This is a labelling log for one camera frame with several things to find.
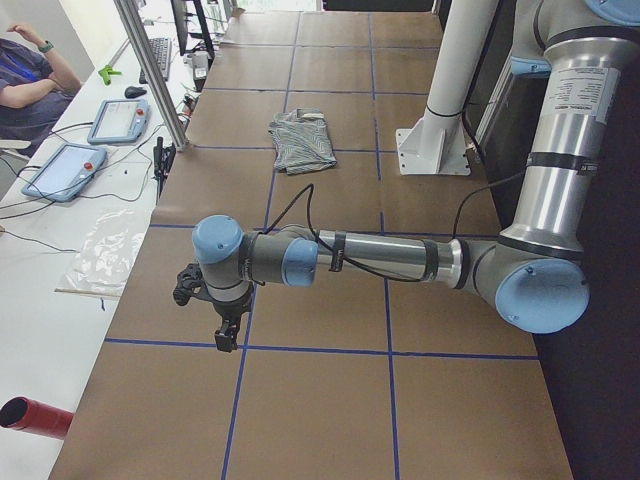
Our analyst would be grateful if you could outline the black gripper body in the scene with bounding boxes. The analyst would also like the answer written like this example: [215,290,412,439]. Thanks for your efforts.
[213,294,252,325]

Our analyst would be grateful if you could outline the navy white striped polo shirt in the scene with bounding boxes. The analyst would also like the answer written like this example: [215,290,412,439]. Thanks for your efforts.
[268,108,337,175]

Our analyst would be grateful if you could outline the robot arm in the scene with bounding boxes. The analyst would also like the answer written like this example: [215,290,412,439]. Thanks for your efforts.
[173,1,639,352]

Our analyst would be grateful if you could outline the clear plastic bag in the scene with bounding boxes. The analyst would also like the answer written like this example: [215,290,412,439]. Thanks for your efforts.
[55,208,150,298]

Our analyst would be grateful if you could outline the near blue teach pendant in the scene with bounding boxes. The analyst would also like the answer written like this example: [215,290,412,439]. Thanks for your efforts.
[21,143,107,202]

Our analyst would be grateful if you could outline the blue teach pendant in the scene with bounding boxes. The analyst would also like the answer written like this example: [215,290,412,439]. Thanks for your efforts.
[21,143,107,202]
[87,98,150,145]

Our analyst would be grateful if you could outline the far blue teach pendant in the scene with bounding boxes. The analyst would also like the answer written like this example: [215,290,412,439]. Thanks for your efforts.
[87,98,150,145]

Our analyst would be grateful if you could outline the red tube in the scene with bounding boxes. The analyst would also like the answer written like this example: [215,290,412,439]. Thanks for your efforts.
[1,397,74,440]

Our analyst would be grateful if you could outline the black computer mouse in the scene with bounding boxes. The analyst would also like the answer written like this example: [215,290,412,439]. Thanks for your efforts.
[124,86,147,99]

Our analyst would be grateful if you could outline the green plastic clip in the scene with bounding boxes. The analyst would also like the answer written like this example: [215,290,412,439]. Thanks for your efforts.
[98,64,122,86]

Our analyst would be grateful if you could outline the black keyboard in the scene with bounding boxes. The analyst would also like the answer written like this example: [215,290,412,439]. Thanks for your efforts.
[149,37,172,81]

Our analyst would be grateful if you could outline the seated person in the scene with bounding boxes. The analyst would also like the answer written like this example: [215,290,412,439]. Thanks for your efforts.
[1,23,82,157]

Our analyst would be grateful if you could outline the black monitor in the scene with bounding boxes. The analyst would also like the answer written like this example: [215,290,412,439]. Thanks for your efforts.
[170,0,215,60]

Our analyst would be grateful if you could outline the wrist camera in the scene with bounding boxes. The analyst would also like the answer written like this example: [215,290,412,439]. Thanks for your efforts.
[172,263,212,306]

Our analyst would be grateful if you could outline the black cable bundle device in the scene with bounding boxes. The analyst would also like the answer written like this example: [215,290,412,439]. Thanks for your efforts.
[153,136,176,201]

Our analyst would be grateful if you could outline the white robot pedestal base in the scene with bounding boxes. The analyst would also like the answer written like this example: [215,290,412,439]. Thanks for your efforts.
[396,0,498,176]

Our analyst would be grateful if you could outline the aluminium frame post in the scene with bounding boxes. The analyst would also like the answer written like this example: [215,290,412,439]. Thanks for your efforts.
[114,0,188,152]

